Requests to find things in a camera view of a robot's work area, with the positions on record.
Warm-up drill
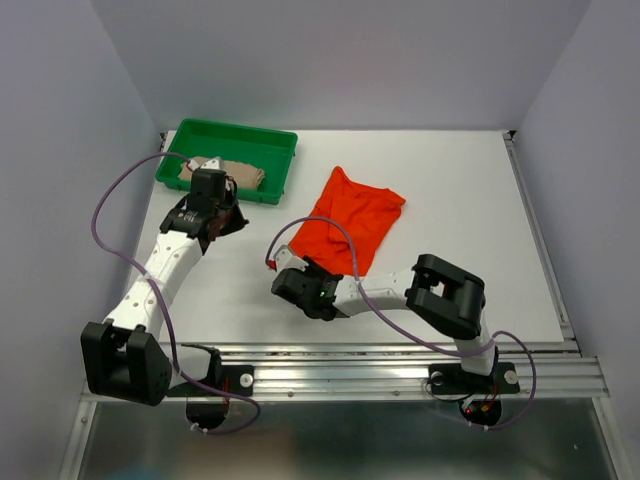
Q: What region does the orange t shirt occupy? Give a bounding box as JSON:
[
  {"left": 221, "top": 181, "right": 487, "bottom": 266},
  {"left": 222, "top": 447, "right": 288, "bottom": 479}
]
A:
[{"left": 289, "top": 166, "right": 405, "bottom": 276}]

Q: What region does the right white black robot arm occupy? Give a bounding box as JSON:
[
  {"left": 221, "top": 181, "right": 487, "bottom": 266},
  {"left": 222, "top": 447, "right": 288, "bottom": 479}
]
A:
[{"left": 267, "top": 247, "right": 498, "bottom": 390}]

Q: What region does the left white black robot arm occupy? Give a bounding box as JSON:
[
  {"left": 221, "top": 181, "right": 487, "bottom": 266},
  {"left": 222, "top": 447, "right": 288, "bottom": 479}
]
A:
[{"left": 80, "top": 158, "right": 248, "bottom": 406}]

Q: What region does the beige folded t shirt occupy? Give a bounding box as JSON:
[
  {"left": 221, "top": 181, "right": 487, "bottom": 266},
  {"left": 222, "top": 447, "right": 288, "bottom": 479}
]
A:
[{"left": 178, "top": 157, "right": 266, "bottom": 191}]

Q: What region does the green plastic tray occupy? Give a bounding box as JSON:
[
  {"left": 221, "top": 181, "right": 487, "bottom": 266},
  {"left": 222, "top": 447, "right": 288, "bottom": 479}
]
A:
[{"left": 165, "top": 119, "right": 298, "bottom": 205}]

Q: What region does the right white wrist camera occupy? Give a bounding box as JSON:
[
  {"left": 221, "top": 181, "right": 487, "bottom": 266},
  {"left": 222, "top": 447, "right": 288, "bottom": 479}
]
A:
[{"left": 267, "top": 245, "right": 308, "bottom": 273}]

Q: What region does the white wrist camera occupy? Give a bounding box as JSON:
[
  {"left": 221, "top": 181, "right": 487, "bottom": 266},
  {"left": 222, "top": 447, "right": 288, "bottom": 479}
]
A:
[
  {"left": 267, "top": 245, "right": 308, "bottom": 273},
  {"left": 185, "top": 157, "right": 223, "bottom": 172}
]

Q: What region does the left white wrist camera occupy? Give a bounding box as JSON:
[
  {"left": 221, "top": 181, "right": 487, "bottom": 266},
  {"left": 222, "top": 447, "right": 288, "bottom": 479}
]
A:
[{"left": 185, "top": 157, "right": 223, "bottom": 172}]

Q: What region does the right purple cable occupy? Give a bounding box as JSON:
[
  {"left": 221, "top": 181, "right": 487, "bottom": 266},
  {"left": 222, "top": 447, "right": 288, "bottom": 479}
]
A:
[{"left": 264, "top": 216, "right": 537, "bottom": 433}]

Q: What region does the purple cable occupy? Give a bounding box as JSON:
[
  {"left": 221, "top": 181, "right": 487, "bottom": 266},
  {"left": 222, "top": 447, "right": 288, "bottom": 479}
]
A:
[
  {"left": 264, "top": 216, "right": 537, "bottom": 433},
  {"left": 91, "top": 152, "right": 261, "bottom": 435}
]

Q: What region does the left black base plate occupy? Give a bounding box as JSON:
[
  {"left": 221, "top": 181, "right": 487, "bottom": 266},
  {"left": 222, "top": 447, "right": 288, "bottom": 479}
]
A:
[{"left": 167, "top": 364, "right": 255, "bottom": 398}]

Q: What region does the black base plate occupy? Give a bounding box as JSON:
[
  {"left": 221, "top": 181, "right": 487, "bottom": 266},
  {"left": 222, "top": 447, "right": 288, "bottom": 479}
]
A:
[
  {"left": 427, "top": 362, "right": 521, "bottom": 396},
  {"left": 167, "top": 364, "right": 255, "bottom": 398}
]

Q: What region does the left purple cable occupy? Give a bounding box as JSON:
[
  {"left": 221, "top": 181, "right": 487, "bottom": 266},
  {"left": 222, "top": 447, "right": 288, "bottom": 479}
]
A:
[{"left": 91, "top": 152, "right": 261, "bottom": 435}]

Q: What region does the aluminium rail frame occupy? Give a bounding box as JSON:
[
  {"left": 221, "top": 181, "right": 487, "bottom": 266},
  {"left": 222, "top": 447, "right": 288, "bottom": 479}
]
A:
[{"left": 63, "top": 130, "right": 634, "bottom": 479}]

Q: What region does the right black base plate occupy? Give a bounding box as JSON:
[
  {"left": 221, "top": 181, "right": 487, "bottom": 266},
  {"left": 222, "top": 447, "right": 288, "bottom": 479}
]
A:
[{"left": 427, "top": 362, "right": 521, "bottom": 396}]

